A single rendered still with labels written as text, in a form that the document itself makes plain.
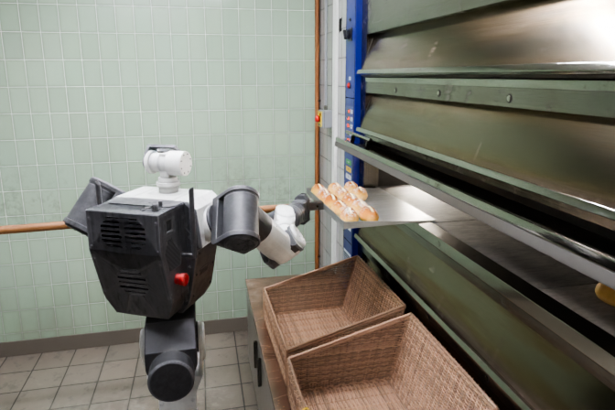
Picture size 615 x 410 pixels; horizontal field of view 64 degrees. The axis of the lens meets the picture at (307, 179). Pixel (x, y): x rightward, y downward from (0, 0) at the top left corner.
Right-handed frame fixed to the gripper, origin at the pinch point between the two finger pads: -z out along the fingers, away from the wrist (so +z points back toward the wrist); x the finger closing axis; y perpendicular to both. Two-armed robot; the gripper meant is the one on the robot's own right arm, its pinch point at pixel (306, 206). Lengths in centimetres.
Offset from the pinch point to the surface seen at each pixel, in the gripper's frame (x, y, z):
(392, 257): -21.8, -32.7, -12.9
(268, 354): -61, 12, 12
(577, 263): 20, -84, 87
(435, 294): -21, -54, 18
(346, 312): -60, -8, -32
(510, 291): -3, -75, 49
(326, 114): 29, 23, -91
